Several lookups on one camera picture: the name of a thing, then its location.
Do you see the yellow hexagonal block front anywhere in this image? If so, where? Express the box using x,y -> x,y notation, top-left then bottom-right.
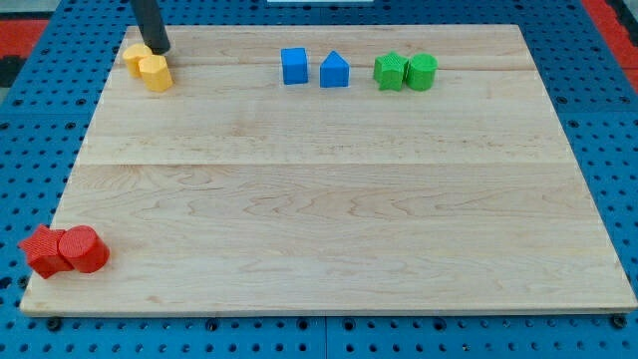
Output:
139,55 -> 173,92

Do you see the light wooden board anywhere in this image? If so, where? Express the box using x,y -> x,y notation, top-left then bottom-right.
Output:
21,25 -> 637,317

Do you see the blue triangular block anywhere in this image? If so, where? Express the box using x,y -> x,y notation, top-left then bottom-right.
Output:
320,51 -> 350,88

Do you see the blue cube block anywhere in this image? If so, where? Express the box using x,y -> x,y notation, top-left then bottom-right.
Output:
280,47 -> 308,85

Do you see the green star block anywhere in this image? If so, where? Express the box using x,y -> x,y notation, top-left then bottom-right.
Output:
373,51 -> 409,91

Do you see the green cylinder block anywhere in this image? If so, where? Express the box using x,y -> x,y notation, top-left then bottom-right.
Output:
406,53 -> 438,91

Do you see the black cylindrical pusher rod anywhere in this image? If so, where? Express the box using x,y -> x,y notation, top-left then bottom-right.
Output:
130,0 -> 170,55

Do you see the red cylinder block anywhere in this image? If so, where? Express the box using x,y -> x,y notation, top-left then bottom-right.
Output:
58,225 -> 110,273

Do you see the red star block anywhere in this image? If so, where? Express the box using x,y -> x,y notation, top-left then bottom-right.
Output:
18,224 -> 73,279

